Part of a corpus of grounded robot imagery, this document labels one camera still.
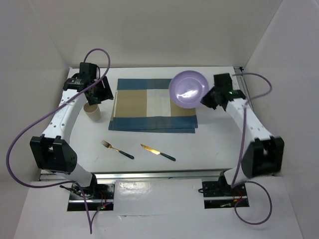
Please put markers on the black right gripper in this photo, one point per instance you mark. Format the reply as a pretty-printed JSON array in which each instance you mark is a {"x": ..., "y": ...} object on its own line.
[{"x": 206, "y": 101}]

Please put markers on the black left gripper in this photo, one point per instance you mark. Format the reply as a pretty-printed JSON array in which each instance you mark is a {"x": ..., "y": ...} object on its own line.
[{"x": 105, "y": 94}]

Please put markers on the beige cup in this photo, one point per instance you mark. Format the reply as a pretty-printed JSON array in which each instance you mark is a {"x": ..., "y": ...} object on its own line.
[{"x": 92, "y": 111}]

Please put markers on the purple plate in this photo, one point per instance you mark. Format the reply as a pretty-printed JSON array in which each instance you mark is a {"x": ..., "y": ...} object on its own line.
[{"x": 187, "y": 89}]

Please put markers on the blue beige white placemat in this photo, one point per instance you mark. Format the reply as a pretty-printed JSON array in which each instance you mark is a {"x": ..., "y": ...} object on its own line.
[{"x": 144, "y": 105}]

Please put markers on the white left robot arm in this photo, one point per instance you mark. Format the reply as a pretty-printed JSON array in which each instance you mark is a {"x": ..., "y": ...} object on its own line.
[{"x": 51, "y": 150}]

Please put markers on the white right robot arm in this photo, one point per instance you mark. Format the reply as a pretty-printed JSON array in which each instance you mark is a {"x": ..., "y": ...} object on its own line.
[{"x": 261, "y": 153}]

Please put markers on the aluminium right rail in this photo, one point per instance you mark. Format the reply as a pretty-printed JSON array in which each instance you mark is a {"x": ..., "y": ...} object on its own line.
[{"x": 242, "y": 81}]

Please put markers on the aluminium rail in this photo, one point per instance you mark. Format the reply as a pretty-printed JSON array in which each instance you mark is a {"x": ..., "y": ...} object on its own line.
[
  {"x": 242, "y": 81},
  {"x": 158, "y": 175}
]

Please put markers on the gold fork green handle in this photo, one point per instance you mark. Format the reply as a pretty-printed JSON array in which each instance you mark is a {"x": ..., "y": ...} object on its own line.
[{"x": 108, "y": 145}]

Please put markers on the gold knife green handle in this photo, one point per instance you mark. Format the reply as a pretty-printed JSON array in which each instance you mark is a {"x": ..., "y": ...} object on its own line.
[{"x": 156, "y": 152}]

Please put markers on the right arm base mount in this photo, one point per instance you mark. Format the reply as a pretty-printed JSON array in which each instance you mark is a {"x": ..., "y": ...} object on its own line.
[{"x": 219, "y": 195}]

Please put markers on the aluminium front rail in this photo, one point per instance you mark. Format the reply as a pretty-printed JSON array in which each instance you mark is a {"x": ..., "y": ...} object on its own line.
[{"x": 158, "y": 175}]

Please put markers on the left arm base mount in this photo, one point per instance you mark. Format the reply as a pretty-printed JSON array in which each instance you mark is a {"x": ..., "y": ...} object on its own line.
[{"x": 103, "y": 198}]

